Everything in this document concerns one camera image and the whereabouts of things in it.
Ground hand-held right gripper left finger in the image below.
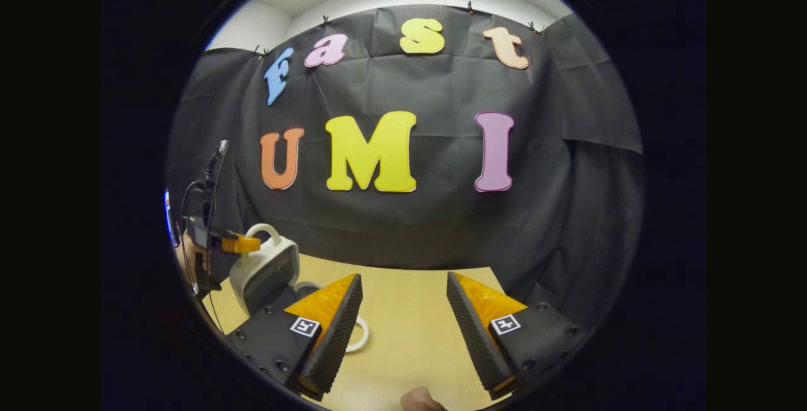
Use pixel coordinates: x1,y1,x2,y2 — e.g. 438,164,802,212
226,274,364,402

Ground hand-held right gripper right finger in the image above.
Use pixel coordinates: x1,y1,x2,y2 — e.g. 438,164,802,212
446,272,586,400

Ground small white suitcase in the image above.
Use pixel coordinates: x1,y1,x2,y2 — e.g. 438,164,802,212
229,223,370,354

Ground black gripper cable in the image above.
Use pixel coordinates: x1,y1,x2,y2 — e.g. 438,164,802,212
180,179,209,241

